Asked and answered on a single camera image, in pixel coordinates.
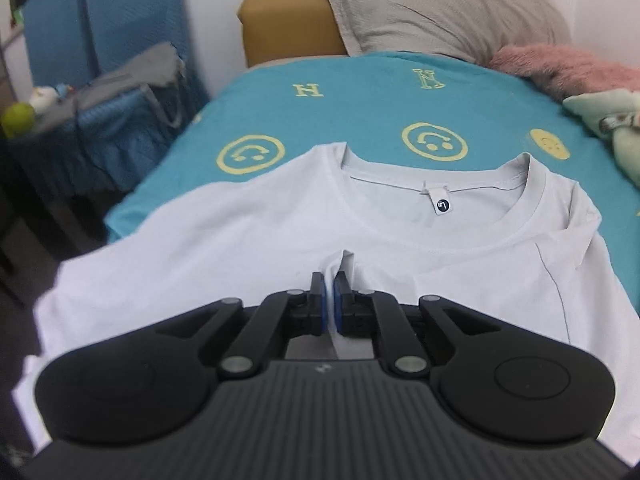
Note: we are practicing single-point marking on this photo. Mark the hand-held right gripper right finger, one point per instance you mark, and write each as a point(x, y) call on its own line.
point(338, 307)

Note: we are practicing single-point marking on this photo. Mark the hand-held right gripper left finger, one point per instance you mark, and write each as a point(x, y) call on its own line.
point(325, 307)

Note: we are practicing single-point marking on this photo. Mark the white t-shirt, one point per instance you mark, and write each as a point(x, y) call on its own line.
point(250, 220)

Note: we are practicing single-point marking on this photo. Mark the teal smiley bed sheet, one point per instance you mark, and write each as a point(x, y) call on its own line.
point(360, 100)

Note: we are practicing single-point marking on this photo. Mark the yellow headboard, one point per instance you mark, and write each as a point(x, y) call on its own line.
point(285, 25)

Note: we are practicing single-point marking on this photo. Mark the grey bag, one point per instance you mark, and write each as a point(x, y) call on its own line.
point(135, 75)

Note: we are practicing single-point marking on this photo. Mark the grey pillow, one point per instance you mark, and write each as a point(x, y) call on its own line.
point(440, 10)

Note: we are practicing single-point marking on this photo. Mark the pink fluffy blanket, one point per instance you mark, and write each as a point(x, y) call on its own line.
point(565, 67)

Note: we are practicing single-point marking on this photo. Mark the green cartoon blanket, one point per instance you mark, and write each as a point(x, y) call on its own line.
point(622, 130)

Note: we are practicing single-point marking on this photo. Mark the small white toy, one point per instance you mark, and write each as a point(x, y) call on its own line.
point(42, 99)

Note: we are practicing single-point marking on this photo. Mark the green ball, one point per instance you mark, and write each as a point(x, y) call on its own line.
point(19, 119)

